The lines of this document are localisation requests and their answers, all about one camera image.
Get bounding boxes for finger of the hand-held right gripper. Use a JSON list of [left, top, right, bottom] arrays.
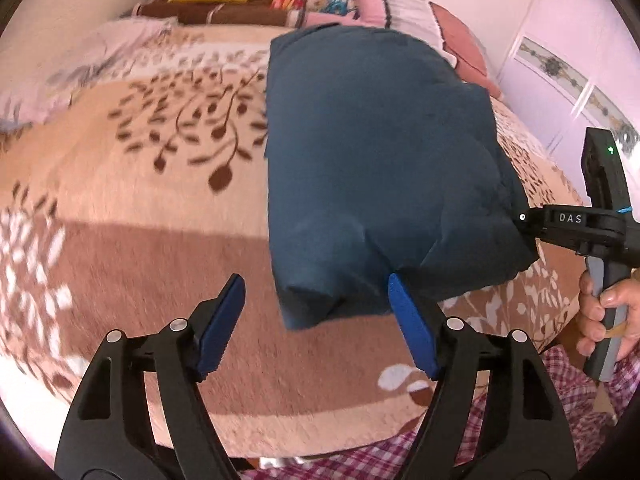
[[515, 206, 546, 242]]

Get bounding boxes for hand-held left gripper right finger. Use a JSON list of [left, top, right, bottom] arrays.
[[387, 272, 579, 480]]

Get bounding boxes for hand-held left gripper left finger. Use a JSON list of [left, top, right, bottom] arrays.
[[52, 274, 247, 480]]

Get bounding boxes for dark blue puffer jacket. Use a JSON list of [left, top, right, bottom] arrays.
[[264, 25, 541, 332]]

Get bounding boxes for person's right hand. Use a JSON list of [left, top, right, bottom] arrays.
[[575, 270, 640, 363]]

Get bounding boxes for beige leaf print blanket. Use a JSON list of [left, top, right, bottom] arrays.
[[0, 22, 591, 461]]

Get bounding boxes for checkered pants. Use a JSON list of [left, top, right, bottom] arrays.
[[240, 345, 640, 480]]

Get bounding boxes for white ornamented wardrobe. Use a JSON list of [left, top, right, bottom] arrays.
[[497, 0, 640, 171]]

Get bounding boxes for reddish brown pillow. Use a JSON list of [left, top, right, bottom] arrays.
[[430, 2, 503, 99]]

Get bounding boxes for white striped pillow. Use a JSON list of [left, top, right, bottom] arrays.
[[382, 0, 458, 66]]

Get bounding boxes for pink pillow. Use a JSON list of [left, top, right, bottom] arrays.
[[350, 0, 389, 26]]

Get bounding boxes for pale floral pillow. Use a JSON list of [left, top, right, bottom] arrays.
[[0, 17, 179, 131]]

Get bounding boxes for brown folded blanket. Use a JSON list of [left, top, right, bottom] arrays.
[[132, 0, 306, 29]]

